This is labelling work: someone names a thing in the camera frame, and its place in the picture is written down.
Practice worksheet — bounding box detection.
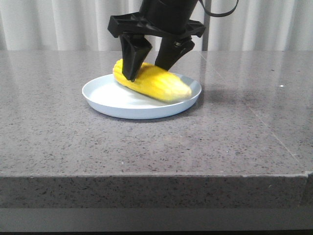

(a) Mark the light blue round plate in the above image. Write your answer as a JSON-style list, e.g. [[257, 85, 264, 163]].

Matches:
[[82, 74, 201, 119]]

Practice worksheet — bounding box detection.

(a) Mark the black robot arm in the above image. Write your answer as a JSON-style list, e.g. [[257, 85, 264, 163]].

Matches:
[[108, 0, 205, 81]]

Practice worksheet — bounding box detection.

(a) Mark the white pleated curtain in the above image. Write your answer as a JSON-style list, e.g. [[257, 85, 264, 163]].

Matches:
[[0, 0, 313, 51]]

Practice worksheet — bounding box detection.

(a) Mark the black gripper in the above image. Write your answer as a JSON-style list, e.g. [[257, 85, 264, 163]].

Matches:
[[108, 7, 205, 82]]

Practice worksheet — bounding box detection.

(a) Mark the yellow corn cob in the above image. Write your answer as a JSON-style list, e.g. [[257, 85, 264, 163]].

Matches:
[[112, 59, 192, 102]]

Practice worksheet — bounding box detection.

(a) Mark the black cable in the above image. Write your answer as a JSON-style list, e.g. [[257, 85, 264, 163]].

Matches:
[[198, 0, 239, 18]]

